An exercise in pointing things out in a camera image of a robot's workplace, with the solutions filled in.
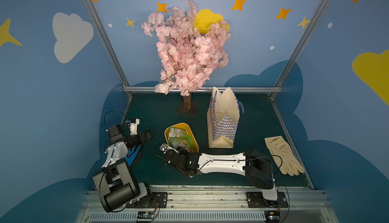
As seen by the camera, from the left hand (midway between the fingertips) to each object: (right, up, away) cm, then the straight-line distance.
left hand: (149, 132), depth 87 cm
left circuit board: (+3, -37, -15) cm, 41 cm away
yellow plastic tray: (+21, +3, +9) cm, 23 cm away
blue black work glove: (-5, -9, -12) cm, 16 cm away
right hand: (+17, -9, -5) cm, 20 cm away
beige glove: (+80, -15, +3) cm, 81 cm away
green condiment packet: (+16, -4, +7) cm, 18 cm away
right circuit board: (+64, -38, -15) cm, 76 cm away
